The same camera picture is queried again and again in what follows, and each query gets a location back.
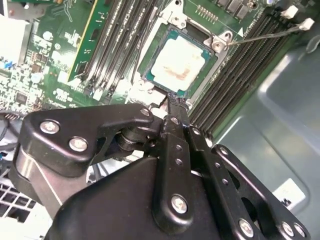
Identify silver square CPU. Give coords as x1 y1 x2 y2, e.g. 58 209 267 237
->
141 24 218 98

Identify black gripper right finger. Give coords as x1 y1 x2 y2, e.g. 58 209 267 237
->
178 98 311 240

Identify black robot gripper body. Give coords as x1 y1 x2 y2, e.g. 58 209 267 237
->
44 156 233 240

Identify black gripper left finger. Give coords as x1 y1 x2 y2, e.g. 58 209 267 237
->
9 94 197 235

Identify metal socket cover frame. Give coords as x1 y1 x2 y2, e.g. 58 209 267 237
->
128 81 191 112

